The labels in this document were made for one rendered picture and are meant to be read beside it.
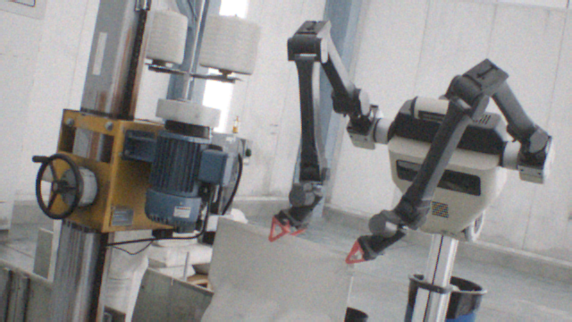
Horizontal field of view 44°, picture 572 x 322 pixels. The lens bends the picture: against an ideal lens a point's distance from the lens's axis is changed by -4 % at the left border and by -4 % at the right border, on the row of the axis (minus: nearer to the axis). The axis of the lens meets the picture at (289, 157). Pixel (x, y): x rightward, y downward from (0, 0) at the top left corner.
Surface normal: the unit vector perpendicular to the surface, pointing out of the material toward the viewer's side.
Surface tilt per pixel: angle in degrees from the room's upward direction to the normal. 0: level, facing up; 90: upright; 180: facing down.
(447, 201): 130
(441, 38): 90
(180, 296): 90
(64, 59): 90
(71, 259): 90
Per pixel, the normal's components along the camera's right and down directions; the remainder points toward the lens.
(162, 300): -0.50, -0.05
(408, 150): -0.18, -0.78
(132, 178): 0.85, 0.18
